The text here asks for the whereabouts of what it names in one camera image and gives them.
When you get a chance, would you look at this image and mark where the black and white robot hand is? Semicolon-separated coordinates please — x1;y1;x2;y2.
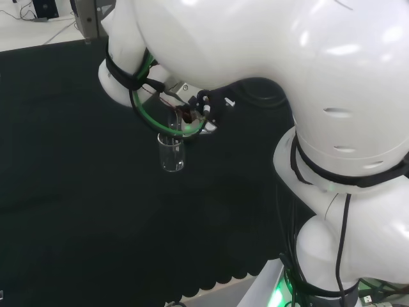
177;88;238;136

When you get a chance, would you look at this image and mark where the graduated clear glass beaker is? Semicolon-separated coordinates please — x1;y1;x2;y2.
157;132;187;173

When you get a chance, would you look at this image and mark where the black bench cloth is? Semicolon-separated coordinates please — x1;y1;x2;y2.
0;36;316;307

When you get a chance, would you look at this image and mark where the black box device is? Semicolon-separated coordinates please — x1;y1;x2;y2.
31;0;61;19

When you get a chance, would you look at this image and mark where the green wrist cable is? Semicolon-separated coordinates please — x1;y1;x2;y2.
128;47;207;139

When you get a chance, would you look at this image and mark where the black cable bundle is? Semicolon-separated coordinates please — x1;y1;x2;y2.
274;178;309;307

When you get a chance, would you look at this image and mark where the grey metal post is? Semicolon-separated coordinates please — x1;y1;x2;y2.
75;0;101;45

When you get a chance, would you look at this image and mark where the thin white cable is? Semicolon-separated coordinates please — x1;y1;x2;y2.
40;21;78;46

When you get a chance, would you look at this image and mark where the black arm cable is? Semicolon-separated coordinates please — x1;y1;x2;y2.
334;191;353;300

